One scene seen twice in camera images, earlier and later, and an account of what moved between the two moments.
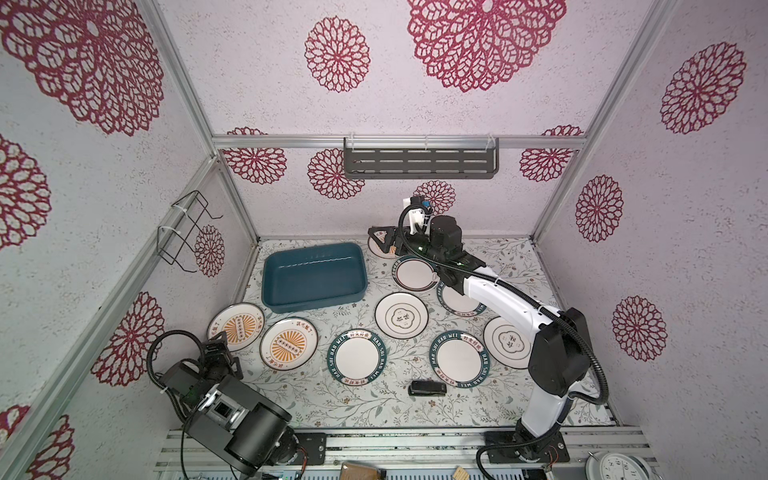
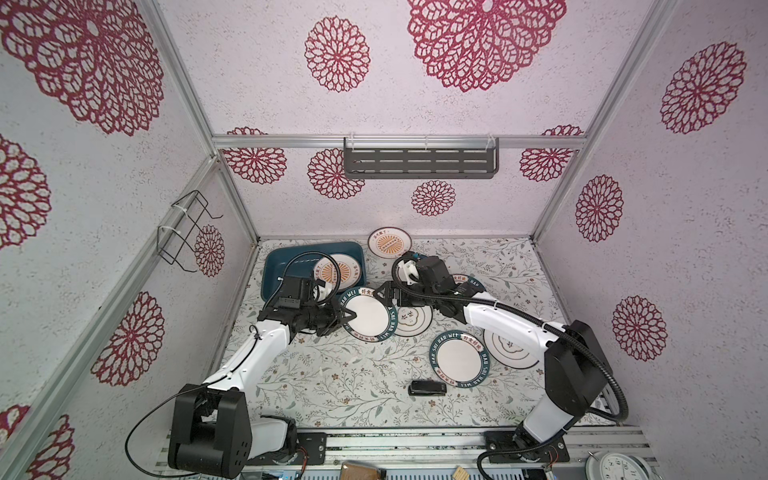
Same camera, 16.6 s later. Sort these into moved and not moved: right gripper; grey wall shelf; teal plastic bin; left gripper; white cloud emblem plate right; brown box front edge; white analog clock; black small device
Moved: right gripper; left gripper
Not moved: grey wall shelf; teal plastic bin; white analog clock; white cloud emblem plate right; black small device; brown box front edge
